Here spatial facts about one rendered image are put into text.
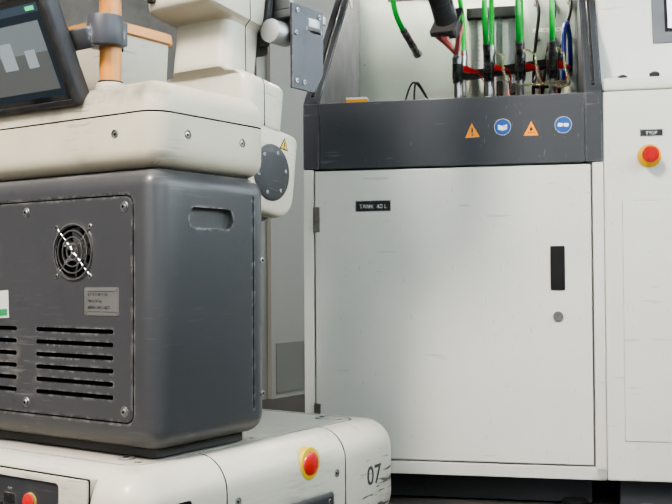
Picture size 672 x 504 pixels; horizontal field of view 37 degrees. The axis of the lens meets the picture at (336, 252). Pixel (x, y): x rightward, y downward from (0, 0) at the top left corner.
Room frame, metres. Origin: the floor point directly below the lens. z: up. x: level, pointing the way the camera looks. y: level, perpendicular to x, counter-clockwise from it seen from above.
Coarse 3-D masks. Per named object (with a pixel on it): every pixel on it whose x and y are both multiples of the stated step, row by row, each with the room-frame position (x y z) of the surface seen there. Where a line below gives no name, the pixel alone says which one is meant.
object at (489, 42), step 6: (486, 0) 2.45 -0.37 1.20; (492, 0) 2.74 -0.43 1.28; (486, 6) 2.44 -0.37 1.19; (492, 6) 2.74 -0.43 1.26; (486, 12) 2.45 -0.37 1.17; (492, 12) 2.74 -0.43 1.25; (486, 18) 2.45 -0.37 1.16; (492, 18) 2.75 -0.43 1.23; (486, 24) 2.45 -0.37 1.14; (492, 24) 2.75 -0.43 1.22; (486, 30) 2.46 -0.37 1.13; (492, 30) 2.75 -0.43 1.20; (486, 36) 2.47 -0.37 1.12; (492, 36) 2.75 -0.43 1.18; (486, 42) 2.48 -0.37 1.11; (492, 42) 2.75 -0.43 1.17; (486, 48) 2.50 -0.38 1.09; (492, 48) 2.75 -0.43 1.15; (486, 54) 2.51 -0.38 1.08; (492, 54) 2.75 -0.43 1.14; (486, 60) 2.53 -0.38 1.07; (486, 66) 2.55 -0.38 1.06; (486, 72) 2.56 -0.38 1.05
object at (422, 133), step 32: (512, 96) 2.33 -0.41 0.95; (544, 96) 2.32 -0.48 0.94; (576, 96) 2.30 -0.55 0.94; (320, 128) 2.43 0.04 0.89; (352, 128) 2.41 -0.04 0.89; (384, 128) 2.39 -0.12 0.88; (416, 128) 2.38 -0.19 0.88; (448, 128) 2.36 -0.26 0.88; (512, 128) 2.33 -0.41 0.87; (544, 128) 2.32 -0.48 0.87; (576, 128) 2.30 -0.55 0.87; (320, 160) 2.43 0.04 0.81; (352, 160) 2.41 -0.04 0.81; (384, 160) 2.39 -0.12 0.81; (416, 160) 2.38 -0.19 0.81; (448, 160) 2.36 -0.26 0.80; (480, 160) 2.35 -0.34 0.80; (512, 160) 2.33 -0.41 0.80; (544, 160) 2.32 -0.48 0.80; (576, 160) 2.30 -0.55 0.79
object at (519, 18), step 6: (516, 0) 2.44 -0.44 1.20; (522, 0) 2.68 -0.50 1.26; (516, 6) 2.43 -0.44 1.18; (522, 6) 2.69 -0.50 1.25; (516, 12) 2.43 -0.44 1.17; (522, 12) 2.69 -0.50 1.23; (516, 18) 2.44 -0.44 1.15; (522, 18) 2.69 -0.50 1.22; (516, 24) 2.44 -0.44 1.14; (522, 24) 2.69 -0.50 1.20; (516, 30) 2.45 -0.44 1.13; (522, 30) 2.69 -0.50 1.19; (516, 36) 2.46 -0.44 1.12; (522, 36) 2.69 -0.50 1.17; (516, 42) 2.47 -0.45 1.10; (522, 42) 2.48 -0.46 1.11; (516, 48) 2.49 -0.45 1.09; (522, 48) 2.49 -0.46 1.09; (516, 54) 2.51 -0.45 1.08; (522, 54) 2.50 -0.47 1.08; (516, 60) 2.52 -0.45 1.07; (522, 60) 2.52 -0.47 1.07; (516, 66) 2.54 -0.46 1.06; (522, 66) 2.53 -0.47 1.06
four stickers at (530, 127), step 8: (496, 120) 2.34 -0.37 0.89; (504, 120) 2.34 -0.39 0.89; (528, 120) 2.32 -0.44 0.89; (536, 120) 2.32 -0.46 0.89; (560, 120) 2.31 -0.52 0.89; (568, 120) 2.31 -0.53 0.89; (464, 128) 2.35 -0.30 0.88; (472, 128) 2.35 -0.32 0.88; (480, 128) 2.35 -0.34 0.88; (496, 128) 2.34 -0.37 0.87; (504, 128) 2.34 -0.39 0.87; (528, 128) 2.32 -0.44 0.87; (536, 128) 2.32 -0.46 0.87; (560, 128) 2.31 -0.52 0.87; (568, 128) 2.31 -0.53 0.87; (464, 136) 2.35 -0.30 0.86; (472, 136) 2.35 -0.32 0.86; (480, 136) 2.35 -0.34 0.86; (528, 136) 2.32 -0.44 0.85; (536, 136) 2.32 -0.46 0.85
